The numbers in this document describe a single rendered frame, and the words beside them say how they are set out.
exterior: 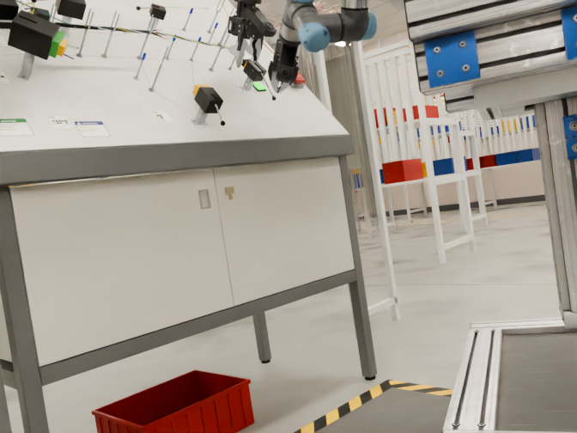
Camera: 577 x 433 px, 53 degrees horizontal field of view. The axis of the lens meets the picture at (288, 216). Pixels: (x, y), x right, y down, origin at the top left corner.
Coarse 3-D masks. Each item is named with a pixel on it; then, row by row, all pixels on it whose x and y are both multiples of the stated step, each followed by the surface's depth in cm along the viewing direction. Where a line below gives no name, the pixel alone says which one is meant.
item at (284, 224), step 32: (320, 160) 193; (224, 192) 164; (256, 192) 172; (288, 192) 182; (320, 192) 192; (224, 224) 163; (256, 224) 171; (288, 224) 181; (320, 224) 191; (256, 256) 170; (288, 256) 180; (320, 256) 190; (352, 256) 201; (256, 288) 169; (288, 288) 179
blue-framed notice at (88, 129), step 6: (78, 126) 137; (84, 126) 138; (90, 126) 139; (96, 126) 140; (102, 126) 141; (84, 132) 136; (90, 132) 137; (96, 132) 138; (102, 132) 139; (108, 132) 140
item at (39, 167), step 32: (0, 160) 119; (32, 160) 123; (64, 160) 128; (96, 160) 133; (128, 160) 139; (160, 160) 145; (192, 160) 152; (224, 160) 160; (256, 160) 168; (288, 160) 181
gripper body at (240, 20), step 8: (240, 0) 178; (248, 0) 176; (256, 0) 177; (240, 8) 181; (232, 16) 181; (240, 16) 182; (232, 24) 183; (240, 24) 180; (248, 24) 179; (232, 32) 183; (248, 32) 180; (256, 32) 182
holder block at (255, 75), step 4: (256, 60) 186; (248, 64) 183; (252, 64) 183; (256, 64) 184; (260, 64) 185; (244, 68) 185; (248, 68) 183; (252, 68) 182; (256, 68) 182; (260, 68) 184; (248, 72) 184; (252, 72) 183; (256, 72) 182; (260, 72) 182; (264, 72) 184; (252, 76) 183; (256, 76) 183; (260, 76) 184; (252, 80) 183; (256, 80) 184; (260, 80) 186
